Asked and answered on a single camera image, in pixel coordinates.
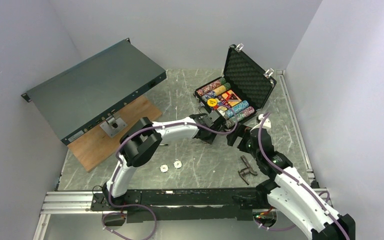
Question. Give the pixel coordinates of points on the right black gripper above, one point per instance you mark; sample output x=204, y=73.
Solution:
x=242, y=131

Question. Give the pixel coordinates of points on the yellow big blind button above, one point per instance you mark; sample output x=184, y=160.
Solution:
x=212, y=102

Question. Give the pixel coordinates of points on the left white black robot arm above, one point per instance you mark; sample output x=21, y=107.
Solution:
x=139, y=144

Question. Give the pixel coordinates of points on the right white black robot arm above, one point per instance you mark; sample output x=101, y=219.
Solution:
x=286, y=191

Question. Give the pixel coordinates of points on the red card deck in case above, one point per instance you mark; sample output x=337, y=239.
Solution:
x=229, y=98

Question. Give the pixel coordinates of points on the black poker chip case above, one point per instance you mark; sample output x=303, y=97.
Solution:
x=246, y=78

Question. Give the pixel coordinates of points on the blue poker chip right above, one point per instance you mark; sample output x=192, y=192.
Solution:
x=177, y=164

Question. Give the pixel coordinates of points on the blue poker chip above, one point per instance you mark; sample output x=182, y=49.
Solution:
x=177, y=164
x=164, y=168

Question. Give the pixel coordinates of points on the blue poker chip left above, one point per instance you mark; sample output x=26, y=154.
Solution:
x=164, y=168

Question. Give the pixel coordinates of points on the wooden board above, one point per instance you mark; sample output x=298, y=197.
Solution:
x=95, y=146

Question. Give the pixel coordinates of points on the dark grey rack server chassis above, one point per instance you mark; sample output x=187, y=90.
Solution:
x=81, y=97

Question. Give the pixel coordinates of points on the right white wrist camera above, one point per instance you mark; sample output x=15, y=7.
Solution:
x=263, y=122

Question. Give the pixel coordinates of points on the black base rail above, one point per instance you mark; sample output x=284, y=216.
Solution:
x=140, y=205

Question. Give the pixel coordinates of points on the silver metal bracket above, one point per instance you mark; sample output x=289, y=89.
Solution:
x=113, y=125

